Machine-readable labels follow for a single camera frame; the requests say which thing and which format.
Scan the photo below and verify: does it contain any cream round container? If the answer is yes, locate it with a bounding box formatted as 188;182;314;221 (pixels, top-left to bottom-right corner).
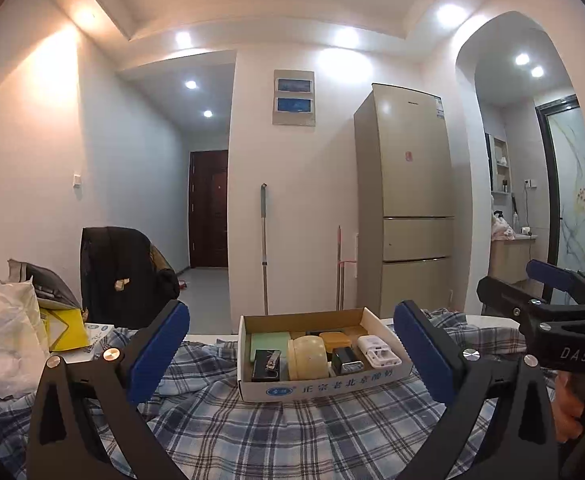
288;336;331;381

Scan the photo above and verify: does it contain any white packet with blue print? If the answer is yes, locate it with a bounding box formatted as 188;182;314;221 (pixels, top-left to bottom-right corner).
70;322;116;361

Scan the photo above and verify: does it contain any bathroom vanity cabinet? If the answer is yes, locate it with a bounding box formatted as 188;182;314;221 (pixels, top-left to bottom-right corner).
489;235;536;286

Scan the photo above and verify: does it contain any person's right hand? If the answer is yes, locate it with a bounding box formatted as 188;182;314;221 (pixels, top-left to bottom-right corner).
555;374;585;440

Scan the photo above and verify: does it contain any pink cloth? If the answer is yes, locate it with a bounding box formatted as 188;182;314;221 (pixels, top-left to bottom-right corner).
491;211;516;241

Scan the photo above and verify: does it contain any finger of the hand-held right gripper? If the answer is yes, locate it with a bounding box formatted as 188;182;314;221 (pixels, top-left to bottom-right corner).
526;259;585;303
477;276;585;331

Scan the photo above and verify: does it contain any light green notepad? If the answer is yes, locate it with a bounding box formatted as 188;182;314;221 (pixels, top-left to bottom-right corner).
251;332;292;361

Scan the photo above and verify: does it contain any white plastic bag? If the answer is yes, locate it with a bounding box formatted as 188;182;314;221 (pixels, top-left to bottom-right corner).
0;282;50;401

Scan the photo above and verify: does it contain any black jacket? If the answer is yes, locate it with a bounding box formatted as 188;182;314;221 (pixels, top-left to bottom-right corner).
80;226;180;328

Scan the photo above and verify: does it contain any wall niche shelf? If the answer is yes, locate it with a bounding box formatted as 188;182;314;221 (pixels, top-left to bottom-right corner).
491;136;512;193

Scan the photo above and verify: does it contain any dark wooden door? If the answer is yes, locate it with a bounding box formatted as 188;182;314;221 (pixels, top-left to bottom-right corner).
189;149;229;269

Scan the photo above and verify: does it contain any grey handled mop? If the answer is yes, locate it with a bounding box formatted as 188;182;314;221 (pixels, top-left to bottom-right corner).
260;183;270;316

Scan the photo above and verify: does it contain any black case with clear window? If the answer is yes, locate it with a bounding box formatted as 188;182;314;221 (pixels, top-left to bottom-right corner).
331;347;364;376

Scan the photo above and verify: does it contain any wall electrical panel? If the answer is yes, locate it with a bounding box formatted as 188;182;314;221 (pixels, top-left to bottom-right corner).
272;69;316;127

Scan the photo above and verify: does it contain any blue plaid cloth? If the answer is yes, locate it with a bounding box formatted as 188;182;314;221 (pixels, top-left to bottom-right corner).
0;307;558;480

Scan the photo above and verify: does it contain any orange box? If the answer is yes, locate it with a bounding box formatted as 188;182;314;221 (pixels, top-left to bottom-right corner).
319;331;357;356

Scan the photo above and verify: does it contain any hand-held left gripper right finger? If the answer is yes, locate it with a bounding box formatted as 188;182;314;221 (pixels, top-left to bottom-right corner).
393;300;559;480

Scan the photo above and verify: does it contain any yellow bag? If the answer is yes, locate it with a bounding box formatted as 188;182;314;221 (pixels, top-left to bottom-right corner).
40;306;90;353

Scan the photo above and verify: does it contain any black box with nail clipper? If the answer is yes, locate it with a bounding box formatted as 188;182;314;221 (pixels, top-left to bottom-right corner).
252;349;288;382

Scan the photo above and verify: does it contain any frosted glass door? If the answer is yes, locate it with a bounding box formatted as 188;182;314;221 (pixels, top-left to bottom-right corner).
535;95;585;281

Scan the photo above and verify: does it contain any red broom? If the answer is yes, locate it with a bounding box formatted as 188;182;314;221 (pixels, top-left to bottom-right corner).
336;225;357;311

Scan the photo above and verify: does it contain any cardboard box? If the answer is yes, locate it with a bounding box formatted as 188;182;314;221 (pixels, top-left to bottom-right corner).
237;307;414;403

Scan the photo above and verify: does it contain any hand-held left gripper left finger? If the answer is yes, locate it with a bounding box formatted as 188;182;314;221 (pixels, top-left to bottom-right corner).
26;299;192;480

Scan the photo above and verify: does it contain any white remote with back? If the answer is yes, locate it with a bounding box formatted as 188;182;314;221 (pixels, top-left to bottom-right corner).
357;335;402;372

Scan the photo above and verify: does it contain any grey bag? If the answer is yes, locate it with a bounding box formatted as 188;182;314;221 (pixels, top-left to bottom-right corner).
6;259;82;311

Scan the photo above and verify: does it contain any beige refrigerator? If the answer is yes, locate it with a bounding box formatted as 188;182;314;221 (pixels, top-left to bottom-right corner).
353;83;456;316

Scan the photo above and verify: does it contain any brown chair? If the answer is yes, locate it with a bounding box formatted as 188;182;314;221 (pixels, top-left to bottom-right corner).
150;245;176;273

